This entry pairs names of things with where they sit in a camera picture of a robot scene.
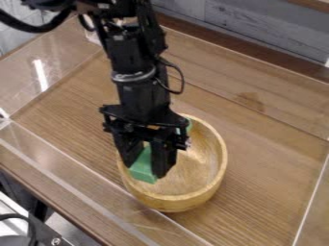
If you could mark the clear acrylic corner bracket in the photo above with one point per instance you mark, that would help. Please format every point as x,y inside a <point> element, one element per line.
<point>92,37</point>

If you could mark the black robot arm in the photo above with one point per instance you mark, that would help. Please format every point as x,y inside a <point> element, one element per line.
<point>130,34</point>

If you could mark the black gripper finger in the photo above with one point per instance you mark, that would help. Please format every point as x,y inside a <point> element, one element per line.
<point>163,157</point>
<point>130,148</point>

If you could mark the clear acrylic tray wall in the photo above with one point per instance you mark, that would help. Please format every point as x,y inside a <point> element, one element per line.
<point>94,203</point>

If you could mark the black metal table frame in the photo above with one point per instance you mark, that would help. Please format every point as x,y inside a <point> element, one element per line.
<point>43,212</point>

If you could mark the brown wooden bowl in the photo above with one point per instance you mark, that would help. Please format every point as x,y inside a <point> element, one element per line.
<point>192,180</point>

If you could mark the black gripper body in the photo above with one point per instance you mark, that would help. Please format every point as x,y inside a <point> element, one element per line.
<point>143,110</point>

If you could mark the green rectangular block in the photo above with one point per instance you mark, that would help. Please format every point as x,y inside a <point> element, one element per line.
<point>142,169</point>

